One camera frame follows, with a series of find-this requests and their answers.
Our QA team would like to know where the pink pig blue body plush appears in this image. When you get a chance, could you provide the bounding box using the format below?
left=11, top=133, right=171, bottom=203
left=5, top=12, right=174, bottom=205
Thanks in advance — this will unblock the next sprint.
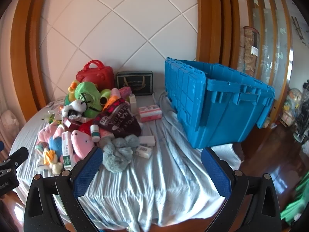
left=37, top=122, right=65, bottom=158

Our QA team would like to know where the yellow duck plush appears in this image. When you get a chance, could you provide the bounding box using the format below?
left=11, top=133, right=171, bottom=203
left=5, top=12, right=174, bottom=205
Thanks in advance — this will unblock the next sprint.
left=68, top=80, right=80, bottom=103

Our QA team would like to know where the red toy suitcase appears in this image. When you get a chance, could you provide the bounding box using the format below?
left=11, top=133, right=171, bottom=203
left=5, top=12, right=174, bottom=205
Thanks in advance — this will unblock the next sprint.
left=76, top=60, right=115, bottom=91

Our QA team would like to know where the pink tissue pack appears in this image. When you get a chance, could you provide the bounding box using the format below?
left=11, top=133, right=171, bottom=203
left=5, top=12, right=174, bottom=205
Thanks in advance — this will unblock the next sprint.
left=138, top=105, right=162, bottom=123

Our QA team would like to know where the white yellow small plush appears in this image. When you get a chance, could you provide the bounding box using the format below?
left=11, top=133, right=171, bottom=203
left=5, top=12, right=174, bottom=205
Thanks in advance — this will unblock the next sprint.
left=35, top=148, right=63, bottom=175

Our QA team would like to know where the white flat box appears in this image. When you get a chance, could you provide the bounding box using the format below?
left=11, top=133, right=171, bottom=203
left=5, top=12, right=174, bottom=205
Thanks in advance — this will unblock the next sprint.
left=139, top=136, right=155, bottom=147

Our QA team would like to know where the green plush toy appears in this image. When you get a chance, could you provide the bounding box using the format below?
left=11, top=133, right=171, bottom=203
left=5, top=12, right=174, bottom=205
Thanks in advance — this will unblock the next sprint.
left=65, top=82, right=111, bottom=119

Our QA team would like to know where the orange plush toy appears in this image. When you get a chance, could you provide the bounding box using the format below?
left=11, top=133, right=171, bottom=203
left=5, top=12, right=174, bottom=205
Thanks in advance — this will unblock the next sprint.
left=103, top=95, right=120, bottom=111

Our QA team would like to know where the blue plastic storage crate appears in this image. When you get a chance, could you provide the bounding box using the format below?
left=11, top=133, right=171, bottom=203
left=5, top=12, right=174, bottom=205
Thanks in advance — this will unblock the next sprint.
left=165, top=58, right=275, bottom=149

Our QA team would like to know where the rolled patterned carpet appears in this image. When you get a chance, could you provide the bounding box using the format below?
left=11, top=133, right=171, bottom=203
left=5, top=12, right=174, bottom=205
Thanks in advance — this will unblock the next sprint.
left=237, top=26, right=260, bottom=77

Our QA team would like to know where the grey fluffy plush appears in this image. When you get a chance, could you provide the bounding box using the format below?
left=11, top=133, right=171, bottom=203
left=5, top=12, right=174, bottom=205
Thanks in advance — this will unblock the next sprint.
left=99, top=135, right=140, bottom=173

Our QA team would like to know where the white black dog plush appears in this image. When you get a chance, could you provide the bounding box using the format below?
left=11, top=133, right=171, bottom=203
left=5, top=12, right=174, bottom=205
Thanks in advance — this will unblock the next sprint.
left=62, top=100, right=87, bottom=121

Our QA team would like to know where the small white box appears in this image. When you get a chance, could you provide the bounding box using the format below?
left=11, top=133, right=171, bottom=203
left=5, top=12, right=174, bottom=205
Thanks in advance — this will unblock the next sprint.
left=136, top=146, right=152, bottom=159

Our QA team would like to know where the striped light blue tablecloth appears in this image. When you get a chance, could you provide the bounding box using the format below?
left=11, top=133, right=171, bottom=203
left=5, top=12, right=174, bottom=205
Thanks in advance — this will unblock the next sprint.
left=9, top=89, right=245, bottom=232

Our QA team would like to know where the black gift box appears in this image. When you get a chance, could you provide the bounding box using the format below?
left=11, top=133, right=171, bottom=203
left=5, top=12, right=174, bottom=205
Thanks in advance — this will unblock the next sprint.
left=116, top=71, right=154, bottom=96

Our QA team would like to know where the long white green box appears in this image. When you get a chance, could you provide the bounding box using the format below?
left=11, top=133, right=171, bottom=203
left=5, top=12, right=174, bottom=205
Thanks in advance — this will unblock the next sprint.
left=62, top=131, right=74, bottom=170

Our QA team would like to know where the maroon knit hat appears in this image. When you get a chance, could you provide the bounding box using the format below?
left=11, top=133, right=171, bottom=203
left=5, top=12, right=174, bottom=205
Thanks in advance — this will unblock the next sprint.
left=93, top=98, right=141, bottom=138

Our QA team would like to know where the wooden glass partition screen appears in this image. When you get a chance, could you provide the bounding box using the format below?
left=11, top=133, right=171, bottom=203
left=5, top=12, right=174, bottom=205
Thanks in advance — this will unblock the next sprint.
left=247, top=0, right=293, bottom=124

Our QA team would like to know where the white pill bottle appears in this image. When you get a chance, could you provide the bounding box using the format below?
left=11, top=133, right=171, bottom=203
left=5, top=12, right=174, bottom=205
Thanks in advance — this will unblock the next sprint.
left=90, top=124, right=101, bottom=142

